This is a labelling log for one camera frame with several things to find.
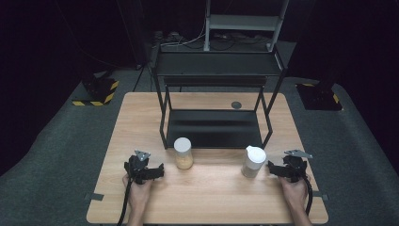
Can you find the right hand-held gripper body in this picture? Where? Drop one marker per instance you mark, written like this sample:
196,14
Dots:
295,168

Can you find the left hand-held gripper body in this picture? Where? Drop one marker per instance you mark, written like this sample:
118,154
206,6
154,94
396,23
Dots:
136,166

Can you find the brown powder jar spout lid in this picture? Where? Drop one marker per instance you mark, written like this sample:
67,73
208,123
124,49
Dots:
253,161

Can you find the yellow powder jar lid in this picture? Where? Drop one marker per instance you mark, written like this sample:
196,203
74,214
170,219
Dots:
183,153

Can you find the black metal two-tier shelf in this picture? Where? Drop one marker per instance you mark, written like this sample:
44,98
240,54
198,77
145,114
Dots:
215,128

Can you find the person's left hand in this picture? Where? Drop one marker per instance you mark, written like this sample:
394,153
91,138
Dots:
139,191

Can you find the person's right hand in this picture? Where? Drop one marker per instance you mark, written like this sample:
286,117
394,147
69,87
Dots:
295,191

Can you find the grey tape strip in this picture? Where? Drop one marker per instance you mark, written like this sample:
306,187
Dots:
94,196
321,196

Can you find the grey round table grommet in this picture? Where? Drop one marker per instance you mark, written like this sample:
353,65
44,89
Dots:
236,105

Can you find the black base yellow striped tape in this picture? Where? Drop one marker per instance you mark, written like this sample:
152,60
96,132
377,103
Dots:
98,89
318,97

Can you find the black tripod leg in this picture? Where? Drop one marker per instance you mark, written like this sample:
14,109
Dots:
139,77

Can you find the black power strip with plugs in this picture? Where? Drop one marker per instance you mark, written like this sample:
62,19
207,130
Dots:
163,37

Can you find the grey metal stand frame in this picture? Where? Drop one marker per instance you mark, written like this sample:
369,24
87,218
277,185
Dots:
241,22

